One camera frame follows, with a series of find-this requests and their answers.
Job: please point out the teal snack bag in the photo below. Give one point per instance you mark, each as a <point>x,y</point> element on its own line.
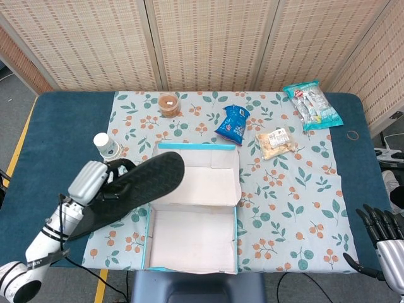
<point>312,105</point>

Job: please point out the bamboo folding screen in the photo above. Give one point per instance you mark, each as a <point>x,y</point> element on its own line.
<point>208,44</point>

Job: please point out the plastic jar of brown snack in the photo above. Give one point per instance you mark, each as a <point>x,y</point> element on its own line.
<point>168,105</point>

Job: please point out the floral tablecloth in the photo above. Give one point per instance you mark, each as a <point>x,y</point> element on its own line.
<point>284,205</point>

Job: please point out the blue chair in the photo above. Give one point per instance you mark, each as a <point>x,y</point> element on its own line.
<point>195,288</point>

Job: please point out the blue shoe box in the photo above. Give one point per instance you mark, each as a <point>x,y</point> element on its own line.
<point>192,240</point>

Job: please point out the clear bag of nuts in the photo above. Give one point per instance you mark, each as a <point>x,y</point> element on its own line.
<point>274,143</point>

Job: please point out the white paper cup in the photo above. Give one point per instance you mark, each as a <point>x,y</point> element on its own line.
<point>105,145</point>

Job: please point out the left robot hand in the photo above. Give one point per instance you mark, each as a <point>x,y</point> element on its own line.
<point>86,183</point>

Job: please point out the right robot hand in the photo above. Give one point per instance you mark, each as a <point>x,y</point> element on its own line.
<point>393,259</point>

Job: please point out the white chair base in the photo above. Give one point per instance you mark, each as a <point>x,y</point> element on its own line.
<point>386,154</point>

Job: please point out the blue snack bag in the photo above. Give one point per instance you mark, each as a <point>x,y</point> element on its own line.
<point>235,124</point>

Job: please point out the rubber band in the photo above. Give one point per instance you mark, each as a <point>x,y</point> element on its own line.
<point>347,135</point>

